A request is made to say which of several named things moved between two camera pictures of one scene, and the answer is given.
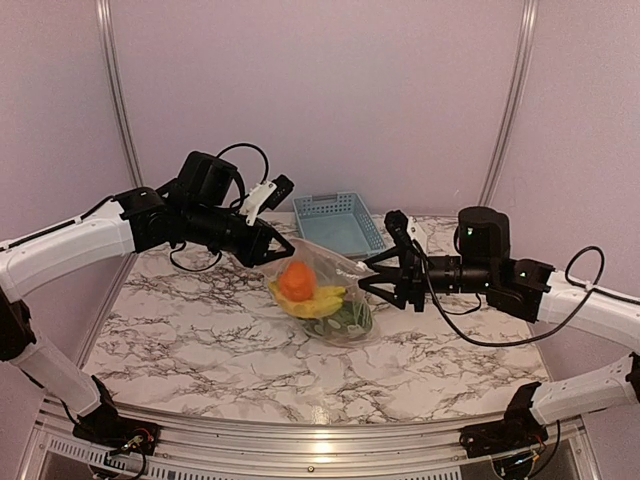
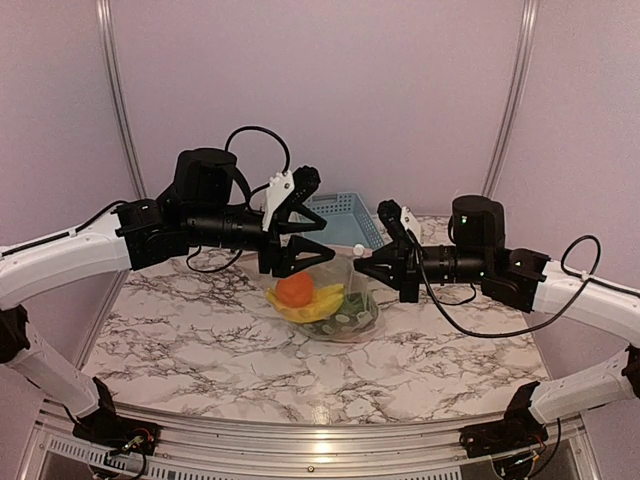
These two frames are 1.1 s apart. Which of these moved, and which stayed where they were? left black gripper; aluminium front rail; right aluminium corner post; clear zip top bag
Moved: left black gripper
Stayed: clear zip top bag; aluminium front rail; right aluminium corner post
